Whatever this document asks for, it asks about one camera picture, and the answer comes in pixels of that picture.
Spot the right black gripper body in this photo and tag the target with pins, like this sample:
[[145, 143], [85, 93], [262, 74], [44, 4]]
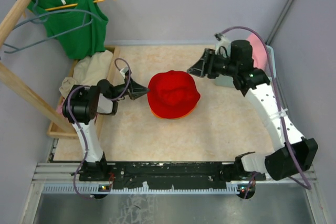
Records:
[[217, 64]]

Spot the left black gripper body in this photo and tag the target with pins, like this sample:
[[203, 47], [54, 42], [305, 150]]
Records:
[[129, 87]]

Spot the orange bucket hat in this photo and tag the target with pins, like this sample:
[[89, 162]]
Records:
[[175, 117]]

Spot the red hat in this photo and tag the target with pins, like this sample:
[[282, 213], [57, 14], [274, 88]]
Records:
[[172, 93]]

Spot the pink hat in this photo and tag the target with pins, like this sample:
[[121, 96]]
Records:
[[259, 54]]

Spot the wooden clothes rack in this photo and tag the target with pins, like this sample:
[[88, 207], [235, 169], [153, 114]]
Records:
[[29, 77]]

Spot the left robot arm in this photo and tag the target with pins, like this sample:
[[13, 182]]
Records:
[[82, 107]]

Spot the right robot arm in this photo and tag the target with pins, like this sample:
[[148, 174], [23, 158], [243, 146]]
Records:
[[293, 153]]

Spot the light blue plastic bin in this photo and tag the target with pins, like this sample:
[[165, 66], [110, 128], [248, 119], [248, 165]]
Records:
[[226, 81]]

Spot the beige garment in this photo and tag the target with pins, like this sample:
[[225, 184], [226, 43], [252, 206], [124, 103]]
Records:
[[88, 71]]

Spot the pink garment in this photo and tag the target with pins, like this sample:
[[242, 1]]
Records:
[[59, 108]]

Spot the green tank top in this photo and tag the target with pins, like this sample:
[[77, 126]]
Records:
[[80, 29]]

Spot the grey clothes hanger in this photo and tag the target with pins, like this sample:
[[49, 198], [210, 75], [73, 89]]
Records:
[[55, 25]]

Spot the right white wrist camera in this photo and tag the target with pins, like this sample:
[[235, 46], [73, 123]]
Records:
[[223, 45]]

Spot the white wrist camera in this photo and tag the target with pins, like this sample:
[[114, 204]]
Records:
[[223, 45], [125, 71]]

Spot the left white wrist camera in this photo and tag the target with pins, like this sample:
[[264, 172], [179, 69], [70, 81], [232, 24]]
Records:
[[125, 71]]

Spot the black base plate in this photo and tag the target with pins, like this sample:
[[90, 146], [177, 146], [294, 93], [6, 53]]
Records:
[[176, 175]]

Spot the aluminium rail frame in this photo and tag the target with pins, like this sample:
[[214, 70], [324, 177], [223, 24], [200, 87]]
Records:
[[60, 177]]

